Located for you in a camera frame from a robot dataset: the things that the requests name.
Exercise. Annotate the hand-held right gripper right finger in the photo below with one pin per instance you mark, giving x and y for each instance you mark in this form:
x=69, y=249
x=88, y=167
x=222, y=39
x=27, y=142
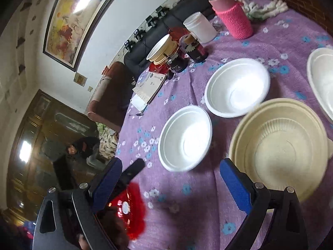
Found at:
x=235, y=185

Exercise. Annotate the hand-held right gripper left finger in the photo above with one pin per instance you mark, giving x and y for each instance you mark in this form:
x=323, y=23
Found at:
x=107, y=185

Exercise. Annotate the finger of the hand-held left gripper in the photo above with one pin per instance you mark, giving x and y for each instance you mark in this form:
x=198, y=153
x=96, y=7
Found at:
x=132, y=170

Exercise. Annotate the red glass plate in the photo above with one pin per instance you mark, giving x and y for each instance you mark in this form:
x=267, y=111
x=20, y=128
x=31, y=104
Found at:
x=130, y=208
x=159, y=69

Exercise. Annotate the beige plastic bowl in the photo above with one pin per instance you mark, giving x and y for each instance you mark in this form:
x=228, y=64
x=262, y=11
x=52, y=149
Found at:
x=166, y=54
x=283, y=148
x=232, y=145
x=158, y=48

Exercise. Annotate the white foam bowl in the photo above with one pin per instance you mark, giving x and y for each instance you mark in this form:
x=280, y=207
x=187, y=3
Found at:
x=184, y=138
x=322, y=80
x=236, y=87

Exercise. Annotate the grey container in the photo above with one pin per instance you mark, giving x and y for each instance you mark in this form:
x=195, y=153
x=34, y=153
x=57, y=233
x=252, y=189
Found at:
x=95, y=159

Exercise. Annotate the floral patterned blanket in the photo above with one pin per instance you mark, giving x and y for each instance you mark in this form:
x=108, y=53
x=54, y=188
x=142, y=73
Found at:
x=108, y=140

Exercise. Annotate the purple floral tablecloth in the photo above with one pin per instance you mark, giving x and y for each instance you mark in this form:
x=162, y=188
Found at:
x=187, y=208

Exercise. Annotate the black pen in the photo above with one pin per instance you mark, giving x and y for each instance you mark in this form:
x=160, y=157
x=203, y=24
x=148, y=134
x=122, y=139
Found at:
x=140, y=114

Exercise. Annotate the white paper notebook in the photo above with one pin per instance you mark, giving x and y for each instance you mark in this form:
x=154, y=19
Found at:
x=140, y=103

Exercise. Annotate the brown armchair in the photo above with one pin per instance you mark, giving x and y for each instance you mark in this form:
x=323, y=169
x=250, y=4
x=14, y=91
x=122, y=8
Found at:
x=111, y=93

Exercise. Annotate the dark wooden glass door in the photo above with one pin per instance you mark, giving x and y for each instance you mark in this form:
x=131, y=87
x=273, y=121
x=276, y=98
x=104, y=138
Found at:
x=36, y=135

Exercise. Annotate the grey printed booklet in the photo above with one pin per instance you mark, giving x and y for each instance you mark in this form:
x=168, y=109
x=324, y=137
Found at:
x=153, y=83

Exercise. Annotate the black jar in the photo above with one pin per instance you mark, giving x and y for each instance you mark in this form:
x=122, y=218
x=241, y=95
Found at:
x=177, y=63

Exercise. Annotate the black device on sofa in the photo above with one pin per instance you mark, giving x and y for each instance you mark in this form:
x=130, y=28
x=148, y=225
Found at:
x=127, y=45
x=151, y=21
x=138, y=34
x=161, y=11

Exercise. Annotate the black leather sofa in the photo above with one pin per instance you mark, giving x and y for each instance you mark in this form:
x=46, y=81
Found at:
x=156, y=39

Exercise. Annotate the dark jar with cork lid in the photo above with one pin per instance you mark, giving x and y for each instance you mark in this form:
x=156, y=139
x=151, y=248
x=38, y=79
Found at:
x=195, y=48

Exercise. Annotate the white plastic jar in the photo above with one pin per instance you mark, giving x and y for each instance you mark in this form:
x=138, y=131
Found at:
x=200, y=27

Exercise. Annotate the pink sleeved glass bottle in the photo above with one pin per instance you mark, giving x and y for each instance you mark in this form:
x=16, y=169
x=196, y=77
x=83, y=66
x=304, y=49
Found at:
x=232, y=14

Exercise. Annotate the white knitted gloves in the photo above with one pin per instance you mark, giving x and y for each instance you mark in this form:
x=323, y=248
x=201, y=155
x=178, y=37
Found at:
x=265, y=9

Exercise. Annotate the small framed wall picture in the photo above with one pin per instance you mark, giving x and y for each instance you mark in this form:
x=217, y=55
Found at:
x=80, y=78

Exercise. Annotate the framed wall painting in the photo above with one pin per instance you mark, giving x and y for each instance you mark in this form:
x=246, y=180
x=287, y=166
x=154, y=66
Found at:
x=78, y=18

